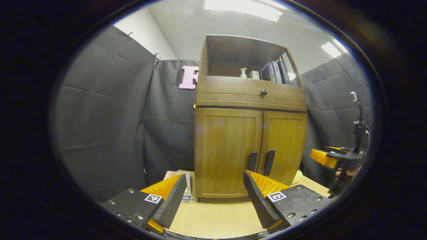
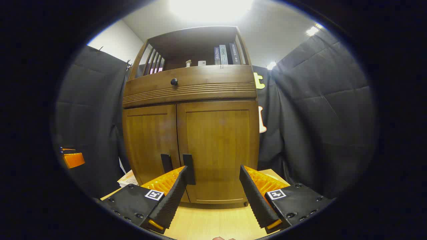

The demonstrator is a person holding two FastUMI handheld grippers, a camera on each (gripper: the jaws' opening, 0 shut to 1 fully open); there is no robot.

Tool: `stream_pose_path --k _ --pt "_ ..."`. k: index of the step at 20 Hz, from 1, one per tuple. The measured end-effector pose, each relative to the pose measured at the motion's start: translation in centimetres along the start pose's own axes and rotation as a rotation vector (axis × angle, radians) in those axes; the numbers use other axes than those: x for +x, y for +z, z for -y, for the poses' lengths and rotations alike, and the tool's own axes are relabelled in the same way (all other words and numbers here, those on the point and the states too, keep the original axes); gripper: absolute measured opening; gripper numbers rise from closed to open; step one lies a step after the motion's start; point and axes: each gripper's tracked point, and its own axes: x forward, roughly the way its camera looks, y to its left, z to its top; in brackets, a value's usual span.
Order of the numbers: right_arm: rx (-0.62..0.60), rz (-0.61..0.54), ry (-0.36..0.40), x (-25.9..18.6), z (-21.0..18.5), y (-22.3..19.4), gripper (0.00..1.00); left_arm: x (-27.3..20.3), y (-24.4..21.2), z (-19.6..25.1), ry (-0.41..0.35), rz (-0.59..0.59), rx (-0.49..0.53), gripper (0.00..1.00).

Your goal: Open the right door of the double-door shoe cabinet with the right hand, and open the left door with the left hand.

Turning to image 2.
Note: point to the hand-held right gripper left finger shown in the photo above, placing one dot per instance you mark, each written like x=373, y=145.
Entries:
x=171, y=203

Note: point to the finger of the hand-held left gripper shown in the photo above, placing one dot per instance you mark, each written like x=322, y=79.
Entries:
x=74, y=160

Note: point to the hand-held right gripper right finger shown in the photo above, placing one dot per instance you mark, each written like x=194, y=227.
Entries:
x=255, y=200

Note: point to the wooden cabinet door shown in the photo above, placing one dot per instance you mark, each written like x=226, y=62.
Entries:
x=150, y=140
x=217, y=143

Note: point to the wooden double-door shoe cabinet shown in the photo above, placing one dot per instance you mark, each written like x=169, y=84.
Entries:
x=193, y=37

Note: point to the stack of white books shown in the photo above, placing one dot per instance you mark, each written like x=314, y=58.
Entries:
x=128, y=179

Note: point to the small white bottle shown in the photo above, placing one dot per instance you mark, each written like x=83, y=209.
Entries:
x=188, y=63

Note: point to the light grey spine book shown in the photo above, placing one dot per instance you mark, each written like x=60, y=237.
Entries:
x=223, y=55

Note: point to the purple spine book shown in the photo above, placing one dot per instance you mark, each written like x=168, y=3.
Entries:
x=217, y=56

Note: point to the small ceiling light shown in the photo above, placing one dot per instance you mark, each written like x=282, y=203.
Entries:
x=312, y=30

